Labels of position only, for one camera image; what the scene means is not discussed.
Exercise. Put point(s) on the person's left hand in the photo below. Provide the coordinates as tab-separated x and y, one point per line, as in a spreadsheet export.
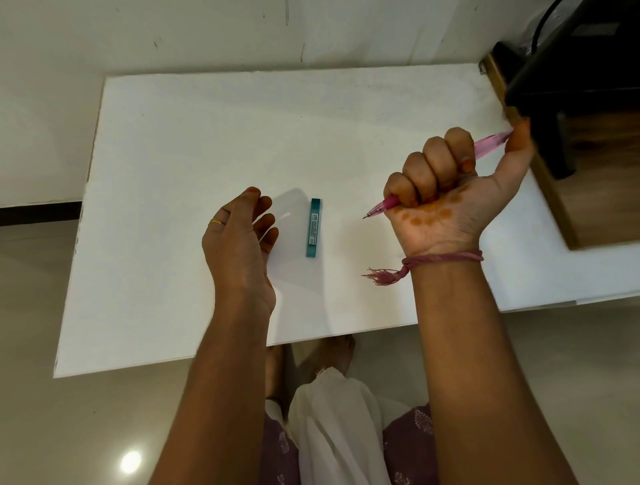
237	250

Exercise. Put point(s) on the teal pencil lead case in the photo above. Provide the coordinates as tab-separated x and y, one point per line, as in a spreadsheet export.
314	228

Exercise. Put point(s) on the person's left forearm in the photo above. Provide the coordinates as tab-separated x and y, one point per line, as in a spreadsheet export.
215	399

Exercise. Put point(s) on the pink mechanical pencil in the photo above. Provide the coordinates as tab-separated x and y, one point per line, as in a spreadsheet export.
487	144

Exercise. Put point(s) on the black appliance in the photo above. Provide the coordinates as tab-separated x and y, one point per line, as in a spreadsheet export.
575	75

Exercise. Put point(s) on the white scarf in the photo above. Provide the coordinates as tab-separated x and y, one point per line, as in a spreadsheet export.
335	429

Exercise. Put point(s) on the purple patterned dress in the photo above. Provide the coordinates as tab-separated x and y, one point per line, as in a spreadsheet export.
410	449

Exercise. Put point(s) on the person's right hand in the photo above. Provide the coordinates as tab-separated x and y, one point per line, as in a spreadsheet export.
445	210

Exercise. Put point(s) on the wooden cabinet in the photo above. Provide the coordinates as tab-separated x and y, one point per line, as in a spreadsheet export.
605	210

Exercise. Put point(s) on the person's right forearm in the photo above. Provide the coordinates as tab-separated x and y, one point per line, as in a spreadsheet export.
480	380

